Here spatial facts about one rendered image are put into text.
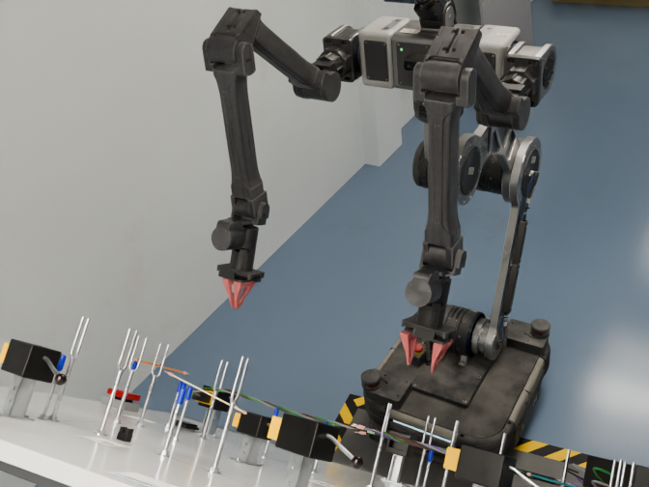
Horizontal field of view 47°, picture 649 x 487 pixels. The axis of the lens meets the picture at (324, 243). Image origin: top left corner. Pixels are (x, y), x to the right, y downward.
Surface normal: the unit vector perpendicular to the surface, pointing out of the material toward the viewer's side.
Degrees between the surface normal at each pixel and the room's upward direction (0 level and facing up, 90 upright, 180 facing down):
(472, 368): 0
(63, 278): 90
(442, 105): 86
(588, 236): 0
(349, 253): 0
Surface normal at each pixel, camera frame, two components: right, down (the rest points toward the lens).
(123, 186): 0.85, 0.22
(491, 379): -0.11, -0.81
